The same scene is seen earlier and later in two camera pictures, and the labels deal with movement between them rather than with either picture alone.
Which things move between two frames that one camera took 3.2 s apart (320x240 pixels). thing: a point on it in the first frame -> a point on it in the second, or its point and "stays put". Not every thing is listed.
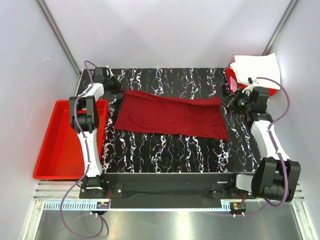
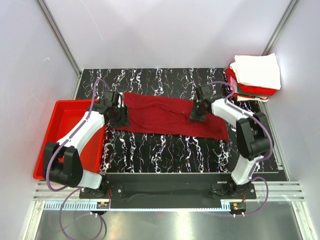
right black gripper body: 241,102 -> 197,113
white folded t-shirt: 253,66 stays put
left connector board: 103,205 stays put
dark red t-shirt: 160,114 stays put
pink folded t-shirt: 233,84 stays put
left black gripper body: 113,86 -> 121,117
